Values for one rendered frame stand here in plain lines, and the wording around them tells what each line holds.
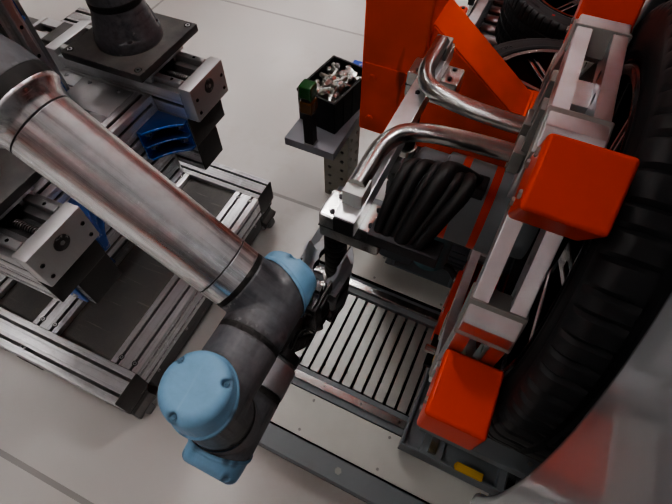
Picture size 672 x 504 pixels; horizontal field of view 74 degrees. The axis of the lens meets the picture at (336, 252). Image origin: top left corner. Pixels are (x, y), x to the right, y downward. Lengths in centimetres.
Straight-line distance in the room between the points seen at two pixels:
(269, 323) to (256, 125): 176
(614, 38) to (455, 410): 48
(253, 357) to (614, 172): 37
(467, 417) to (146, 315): 106
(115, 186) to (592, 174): 43
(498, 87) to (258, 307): 88
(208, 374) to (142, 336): 96
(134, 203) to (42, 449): 128
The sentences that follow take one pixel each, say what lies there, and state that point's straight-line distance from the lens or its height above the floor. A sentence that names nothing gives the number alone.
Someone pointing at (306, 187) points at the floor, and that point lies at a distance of 190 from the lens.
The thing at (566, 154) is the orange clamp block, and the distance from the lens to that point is 43.
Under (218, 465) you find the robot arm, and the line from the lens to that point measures 56.
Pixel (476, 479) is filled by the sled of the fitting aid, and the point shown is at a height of 18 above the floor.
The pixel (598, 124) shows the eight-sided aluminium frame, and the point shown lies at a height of 112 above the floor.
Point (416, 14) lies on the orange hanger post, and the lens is 112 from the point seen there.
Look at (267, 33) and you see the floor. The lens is 279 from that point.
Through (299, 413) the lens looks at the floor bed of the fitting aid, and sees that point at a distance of 139.
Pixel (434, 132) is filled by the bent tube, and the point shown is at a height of 101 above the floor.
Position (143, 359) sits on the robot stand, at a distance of 138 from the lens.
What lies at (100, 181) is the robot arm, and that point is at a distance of 48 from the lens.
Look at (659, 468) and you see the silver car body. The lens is 31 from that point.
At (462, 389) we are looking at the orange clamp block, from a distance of 58.
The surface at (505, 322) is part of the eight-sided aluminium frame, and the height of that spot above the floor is 97.
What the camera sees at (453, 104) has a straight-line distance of 69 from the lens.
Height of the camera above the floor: 143
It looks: 57 degrees down
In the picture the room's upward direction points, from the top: straight up
